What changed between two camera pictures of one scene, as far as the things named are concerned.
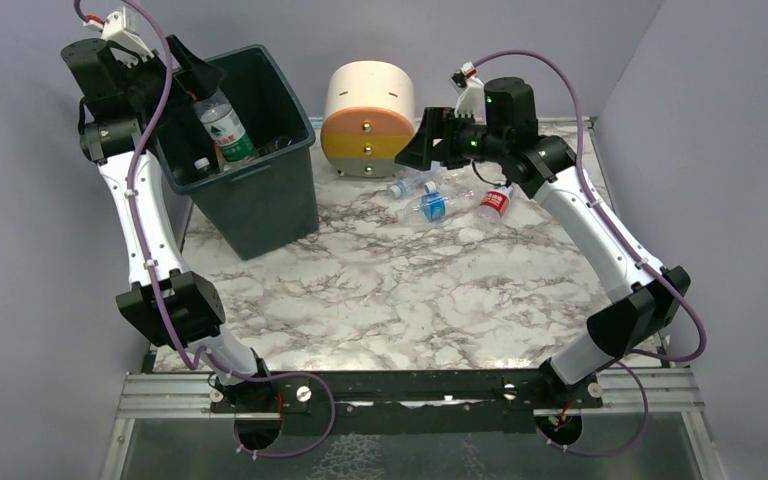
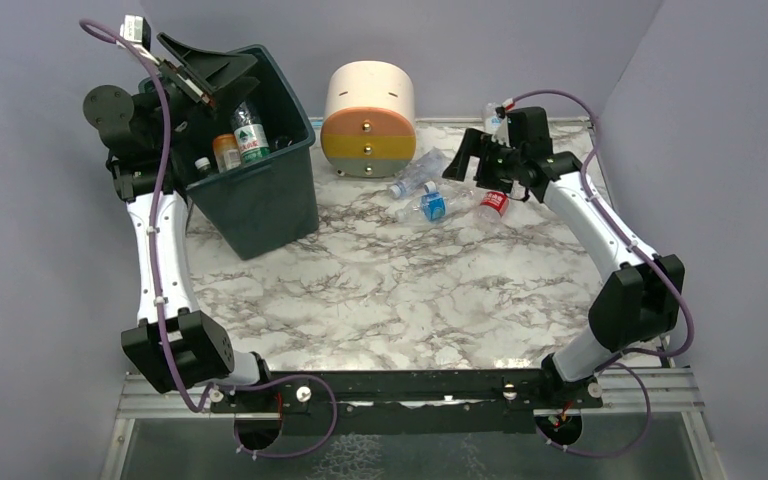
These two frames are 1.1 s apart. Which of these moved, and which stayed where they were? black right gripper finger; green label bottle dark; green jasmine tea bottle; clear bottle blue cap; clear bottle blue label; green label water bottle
Moved: black right gripper finger; green label water bottle
Stayed: clear bottle blue label; clear bottle blue cap; green label bottle dark; green jasmine tea bottle
